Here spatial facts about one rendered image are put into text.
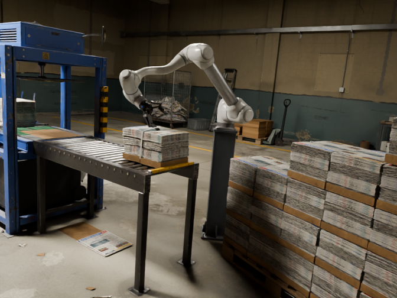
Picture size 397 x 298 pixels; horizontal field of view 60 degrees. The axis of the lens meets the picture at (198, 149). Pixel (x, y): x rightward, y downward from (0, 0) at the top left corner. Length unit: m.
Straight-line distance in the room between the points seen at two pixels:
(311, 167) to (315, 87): 7.19
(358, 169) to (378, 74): 7.05
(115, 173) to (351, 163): 1.43
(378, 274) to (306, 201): 0.54
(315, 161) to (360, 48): 7.10
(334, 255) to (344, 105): 7.13
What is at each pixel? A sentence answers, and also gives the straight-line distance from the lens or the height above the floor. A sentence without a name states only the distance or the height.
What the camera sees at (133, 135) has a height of 0.99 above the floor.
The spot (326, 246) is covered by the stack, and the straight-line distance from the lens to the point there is 2.18.
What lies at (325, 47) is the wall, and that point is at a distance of 9.31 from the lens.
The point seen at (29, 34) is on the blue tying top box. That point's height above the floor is 1.66.
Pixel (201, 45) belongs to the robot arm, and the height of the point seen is 1.64.
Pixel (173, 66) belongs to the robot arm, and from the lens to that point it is 2.67.
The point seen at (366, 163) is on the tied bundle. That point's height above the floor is 1.04.
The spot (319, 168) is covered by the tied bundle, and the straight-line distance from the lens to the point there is 2.11.
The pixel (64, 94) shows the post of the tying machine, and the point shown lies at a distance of 4.02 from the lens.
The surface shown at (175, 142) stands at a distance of 2.31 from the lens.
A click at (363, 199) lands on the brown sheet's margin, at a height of 0.85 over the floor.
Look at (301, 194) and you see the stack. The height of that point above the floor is 0.76.
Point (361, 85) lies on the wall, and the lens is 9.00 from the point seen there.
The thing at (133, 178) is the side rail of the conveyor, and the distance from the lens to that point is 2.21.
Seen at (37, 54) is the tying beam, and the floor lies 1.50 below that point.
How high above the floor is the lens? 1.37
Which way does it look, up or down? 11 degrees down
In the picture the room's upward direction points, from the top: 5 degrees clockwise
